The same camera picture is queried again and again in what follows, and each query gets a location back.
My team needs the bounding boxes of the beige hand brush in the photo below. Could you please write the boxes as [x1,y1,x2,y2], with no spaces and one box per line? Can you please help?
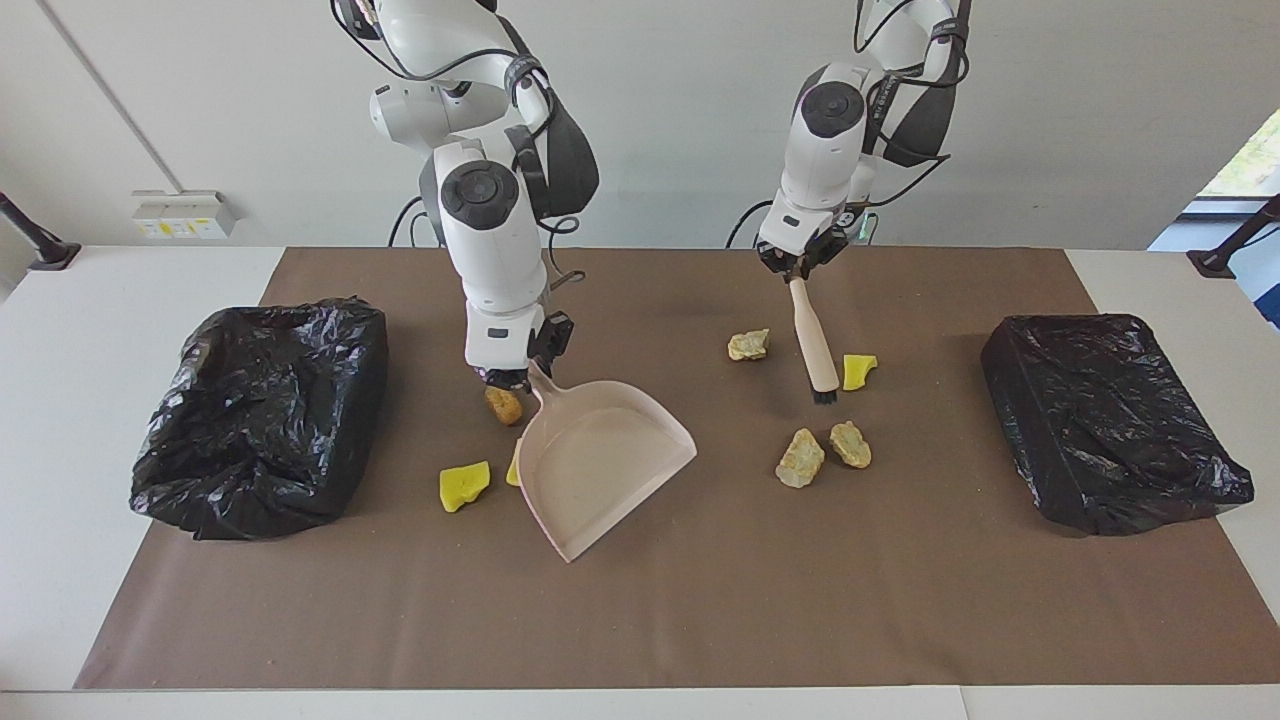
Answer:
[788,275,841,406]

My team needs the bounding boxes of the beige plastic dustpan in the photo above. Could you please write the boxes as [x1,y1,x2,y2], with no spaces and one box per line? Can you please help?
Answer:
[515,358,699,564]

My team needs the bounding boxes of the pale beige foam chunk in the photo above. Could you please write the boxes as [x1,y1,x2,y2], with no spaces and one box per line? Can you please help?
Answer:
[776,428,827,490]
[829,421,873,470]

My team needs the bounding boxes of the black bag lined bin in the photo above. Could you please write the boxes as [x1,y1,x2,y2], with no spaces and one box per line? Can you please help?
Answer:
[980,314,1256,538]
[129,296,390,542]

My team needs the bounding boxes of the brown paper mat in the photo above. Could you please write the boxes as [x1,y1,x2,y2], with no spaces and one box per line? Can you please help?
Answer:
[73,247,1280,691]

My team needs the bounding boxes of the black table clamp stand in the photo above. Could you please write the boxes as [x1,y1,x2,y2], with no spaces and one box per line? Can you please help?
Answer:
[1186,193,1280,279]
[0,191,82,272]

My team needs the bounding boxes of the window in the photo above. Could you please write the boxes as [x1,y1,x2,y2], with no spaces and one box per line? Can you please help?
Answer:
[1195,105,1280,216]

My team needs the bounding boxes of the black base power cable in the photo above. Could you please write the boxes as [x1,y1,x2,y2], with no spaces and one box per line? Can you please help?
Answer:
[388,195,426,248]
[726,198,776,249]

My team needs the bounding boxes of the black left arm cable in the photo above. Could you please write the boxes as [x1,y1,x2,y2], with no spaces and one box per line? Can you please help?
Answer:
[852,0,973,209]

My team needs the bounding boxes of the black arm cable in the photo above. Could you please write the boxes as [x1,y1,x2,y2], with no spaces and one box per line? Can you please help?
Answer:
[852,0,973,209]
[330,0,588,293]

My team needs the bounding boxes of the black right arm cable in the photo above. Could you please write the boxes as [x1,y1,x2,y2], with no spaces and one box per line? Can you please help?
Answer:
[330,0,588,293]

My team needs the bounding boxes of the white wall outlet box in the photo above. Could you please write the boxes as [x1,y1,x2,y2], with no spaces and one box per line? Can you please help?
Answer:
[131,190,241,242]

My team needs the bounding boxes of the white wall cable conduit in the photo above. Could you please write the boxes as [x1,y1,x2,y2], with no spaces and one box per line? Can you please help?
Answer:
[38,0,183,193]

